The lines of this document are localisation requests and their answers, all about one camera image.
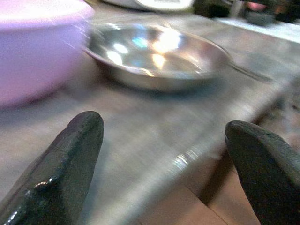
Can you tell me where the pink plastic bowl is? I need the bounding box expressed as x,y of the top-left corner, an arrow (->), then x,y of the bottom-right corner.
0,0 -> 95,110

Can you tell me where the shiny steel plate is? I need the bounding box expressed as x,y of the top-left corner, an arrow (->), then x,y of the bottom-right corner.
82,22 -> 231,92

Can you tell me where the white round appliance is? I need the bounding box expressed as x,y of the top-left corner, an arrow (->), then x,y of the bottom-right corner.
100,0 -> 195,12

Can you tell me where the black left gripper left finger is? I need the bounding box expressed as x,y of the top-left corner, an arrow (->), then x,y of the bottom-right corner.
0,111 -> 105,225

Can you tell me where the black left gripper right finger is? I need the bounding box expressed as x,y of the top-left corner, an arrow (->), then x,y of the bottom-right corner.
224,120 -> 300,225

